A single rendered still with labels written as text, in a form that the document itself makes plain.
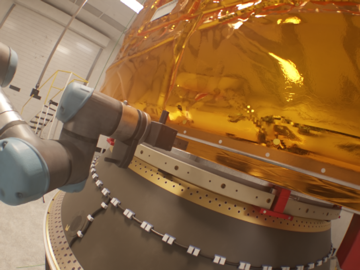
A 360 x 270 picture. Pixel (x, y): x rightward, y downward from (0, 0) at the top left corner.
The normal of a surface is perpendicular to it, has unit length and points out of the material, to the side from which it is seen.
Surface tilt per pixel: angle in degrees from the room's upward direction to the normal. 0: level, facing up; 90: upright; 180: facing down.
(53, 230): 43
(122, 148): 90
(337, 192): 90
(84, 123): 90
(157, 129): 90
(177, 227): 62
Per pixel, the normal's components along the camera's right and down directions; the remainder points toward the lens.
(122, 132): 0.41, 0.65
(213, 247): -0.04, -0.56
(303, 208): 0.04, -0.04
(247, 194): -0.18, -0.12
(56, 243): -0.19, -0.87
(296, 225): 0.23, -0.47
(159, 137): 0.68, 0.20
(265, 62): -0.74, -0.15
